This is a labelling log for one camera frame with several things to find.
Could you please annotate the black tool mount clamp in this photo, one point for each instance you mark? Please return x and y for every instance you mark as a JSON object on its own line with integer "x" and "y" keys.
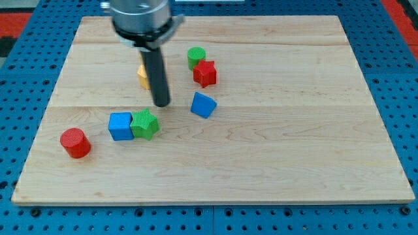
{"x": 149, "y": 41}

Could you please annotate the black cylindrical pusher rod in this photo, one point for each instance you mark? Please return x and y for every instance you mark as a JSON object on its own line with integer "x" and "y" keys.
{"x": 157, "y": 79}

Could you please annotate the yellow block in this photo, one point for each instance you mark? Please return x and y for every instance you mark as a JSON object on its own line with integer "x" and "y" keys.
{"x": 142, "y": 75}

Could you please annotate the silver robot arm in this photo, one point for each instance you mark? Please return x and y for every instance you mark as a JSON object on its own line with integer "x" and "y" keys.
{"x": 146, "y": 25}

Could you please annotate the green cylinder block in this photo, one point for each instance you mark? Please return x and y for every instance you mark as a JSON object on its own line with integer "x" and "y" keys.
{"x": 194, "y": 55}

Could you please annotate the red star block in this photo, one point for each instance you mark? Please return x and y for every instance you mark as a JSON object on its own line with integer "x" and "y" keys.
{"x": 205, "y": 73}

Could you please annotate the blue triangular block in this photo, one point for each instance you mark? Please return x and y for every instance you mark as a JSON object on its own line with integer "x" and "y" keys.
{"x": 203, "y": 105}

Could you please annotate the green star block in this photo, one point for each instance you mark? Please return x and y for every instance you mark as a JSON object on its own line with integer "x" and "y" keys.
{"x": 144, "y": 124}

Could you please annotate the blue cube block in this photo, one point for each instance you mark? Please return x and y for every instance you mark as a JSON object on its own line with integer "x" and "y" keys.
{"x": 119, "y": 126}

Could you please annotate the red cylinder block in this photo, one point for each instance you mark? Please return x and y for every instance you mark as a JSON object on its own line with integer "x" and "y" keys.
{"x": 75, "y": 143}

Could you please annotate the wooden board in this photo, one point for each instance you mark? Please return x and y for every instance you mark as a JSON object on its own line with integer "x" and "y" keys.
{"x": 295, "y": 122}

